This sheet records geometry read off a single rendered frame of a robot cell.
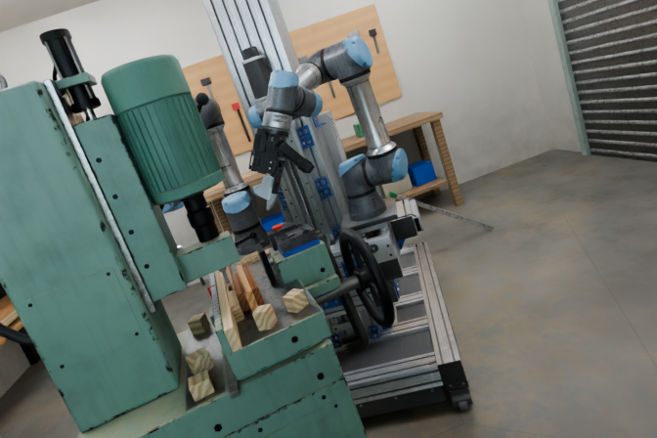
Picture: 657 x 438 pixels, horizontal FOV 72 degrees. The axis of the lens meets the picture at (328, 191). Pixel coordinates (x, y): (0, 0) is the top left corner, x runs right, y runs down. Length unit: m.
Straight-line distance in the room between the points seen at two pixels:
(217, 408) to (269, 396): 0.11
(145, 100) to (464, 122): 4.07
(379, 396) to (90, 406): 1.12
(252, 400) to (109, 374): 0.32
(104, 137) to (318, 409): 0.75
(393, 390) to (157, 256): 1.17
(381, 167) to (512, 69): 3.56
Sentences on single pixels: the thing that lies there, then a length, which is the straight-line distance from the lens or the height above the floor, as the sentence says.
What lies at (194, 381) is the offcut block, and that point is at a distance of 1.09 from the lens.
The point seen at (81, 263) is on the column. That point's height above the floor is 1.15.
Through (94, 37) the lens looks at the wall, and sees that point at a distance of 4.69.
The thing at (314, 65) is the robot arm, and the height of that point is 1.41.
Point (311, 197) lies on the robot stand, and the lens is 1.85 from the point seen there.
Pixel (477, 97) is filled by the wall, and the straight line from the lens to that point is 4.91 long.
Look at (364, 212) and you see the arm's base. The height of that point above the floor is 0.85.
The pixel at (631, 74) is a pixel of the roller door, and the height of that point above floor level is 0.70.
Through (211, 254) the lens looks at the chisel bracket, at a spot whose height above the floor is 1.04.
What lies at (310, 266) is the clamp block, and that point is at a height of 0.92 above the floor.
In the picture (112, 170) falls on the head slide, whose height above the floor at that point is 1.31.
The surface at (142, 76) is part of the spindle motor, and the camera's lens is 1.06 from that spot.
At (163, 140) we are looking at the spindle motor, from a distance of 1.05.
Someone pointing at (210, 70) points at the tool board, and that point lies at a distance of 4.43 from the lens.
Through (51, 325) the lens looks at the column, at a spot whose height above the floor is 1.05.
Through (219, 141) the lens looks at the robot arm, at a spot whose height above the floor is 1.27.
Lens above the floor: 1.31
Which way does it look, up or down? 12 degrees down
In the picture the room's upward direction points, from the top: 19 degrees counter-clockwise
